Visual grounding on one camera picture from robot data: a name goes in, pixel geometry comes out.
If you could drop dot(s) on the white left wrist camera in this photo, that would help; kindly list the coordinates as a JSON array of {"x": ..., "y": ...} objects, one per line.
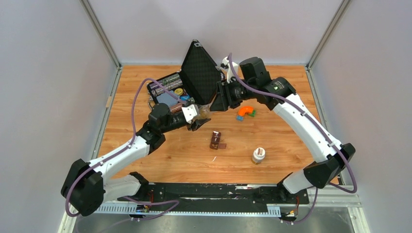
[{"x": 191, "y": 113}]

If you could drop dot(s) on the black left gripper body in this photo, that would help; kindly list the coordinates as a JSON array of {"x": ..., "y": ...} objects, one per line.
[{"x": 189, "y": 126}]

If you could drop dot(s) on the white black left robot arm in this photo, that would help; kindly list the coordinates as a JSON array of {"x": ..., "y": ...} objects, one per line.
[{"x": 90, "y": 184}]

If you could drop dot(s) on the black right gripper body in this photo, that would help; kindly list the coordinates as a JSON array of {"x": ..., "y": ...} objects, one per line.
[{"x": 236, "y": 92}]

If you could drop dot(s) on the green toy block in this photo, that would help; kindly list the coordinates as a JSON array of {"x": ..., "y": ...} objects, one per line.
[{"x": 252, "y": 114}]

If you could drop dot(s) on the black poker chip case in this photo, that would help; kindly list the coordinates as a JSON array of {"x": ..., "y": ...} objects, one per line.
[{"x": 194, "y": 83}]

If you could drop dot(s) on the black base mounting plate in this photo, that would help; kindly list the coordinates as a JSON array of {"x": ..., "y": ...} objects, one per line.
[{"x": 220, "y": 198}]

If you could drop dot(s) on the orange curved toy block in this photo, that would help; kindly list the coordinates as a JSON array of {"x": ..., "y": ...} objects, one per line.
[{"x": 245, "y": 110}]

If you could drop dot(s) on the brown pill organizer strip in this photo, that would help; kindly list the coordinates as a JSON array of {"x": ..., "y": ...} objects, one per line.
[{"x": 215, "y": 142}]

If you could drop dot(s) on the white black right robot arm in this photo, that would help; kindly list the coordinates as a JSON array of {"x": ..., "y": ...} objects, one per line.
[{"x": 251, "y": 80}]

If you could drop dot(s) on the amber pill jar white lid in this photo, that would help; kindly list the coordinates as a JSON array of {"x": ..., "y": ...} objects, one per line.
[{"x": 258, "y": 155}]

